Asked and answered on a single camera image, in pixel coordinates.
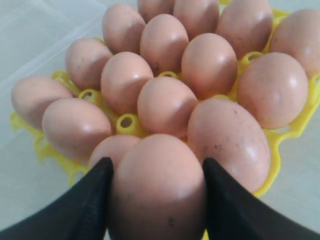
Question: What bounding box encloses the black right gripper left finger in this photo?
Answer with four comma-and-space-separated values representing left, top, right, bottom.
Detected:
0, 157, 114, 240

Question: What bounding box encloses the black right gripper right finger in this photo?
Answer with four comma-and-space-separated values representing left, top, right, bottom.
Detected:
202, 157, 320, 240

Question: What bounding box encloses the brown egg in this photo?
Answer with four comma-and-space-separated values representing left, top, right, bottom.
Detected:
137, 76, 198, 138
108, 134, 207, 240
65, 38, 113, 91
173, 0, 220, 41
269, 9, 320, 78
139, 13, 189, 76
101, 3, 146, 54
181, 33, 238, 100
216, 0, 273, 60
11, 75, 73, 130
88, 134, 141, 169
236, 52, 309, 130
100, 51, 154, 116
187, 97, 271, 193
136, 0, 175, 24
42, 98, 114, 162

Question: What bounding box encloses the yellow plastic egg tray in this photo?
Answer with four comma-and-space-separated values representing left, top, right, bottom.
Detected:
8, 0, 320, 240

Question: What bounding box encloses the clear plastic container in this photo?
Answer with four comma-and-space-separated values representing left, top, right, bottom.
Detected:
0, 0, 113, 151

